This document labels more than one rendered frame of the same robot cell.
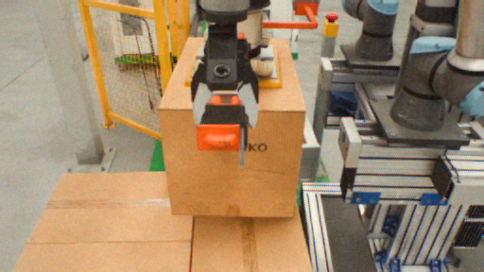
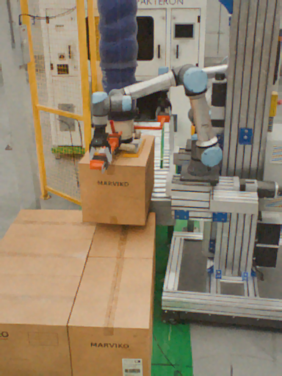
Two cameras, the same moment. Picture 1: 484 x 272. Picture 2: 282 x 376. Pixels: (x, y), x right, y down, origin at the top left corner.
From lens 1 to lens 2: 161 cm
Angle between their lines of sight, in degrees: 11
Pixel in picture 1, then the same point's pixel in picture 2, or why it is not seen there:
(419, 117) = (195, 170)
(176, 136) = (86, 177)
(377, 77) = not seen: hidden behind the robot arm
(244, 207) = (119, 217)
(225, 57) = (98, 137)
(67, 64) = (24, 147)
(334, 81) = (178, 158)
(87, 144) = (30, 205)
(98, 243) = (42, 238)
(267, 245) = (132, 243)
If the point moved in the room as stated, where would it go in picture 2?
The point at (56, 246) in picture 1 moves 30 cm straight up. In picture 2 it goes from (19, 239) to (13, 197)
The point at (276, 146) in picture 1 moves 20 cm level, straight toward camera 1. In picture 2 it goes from (132, 183) to (124, 198)
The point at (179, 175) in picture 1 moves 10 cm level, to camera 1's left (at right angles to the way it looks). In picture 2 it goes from (87, 197) to (71, 197)
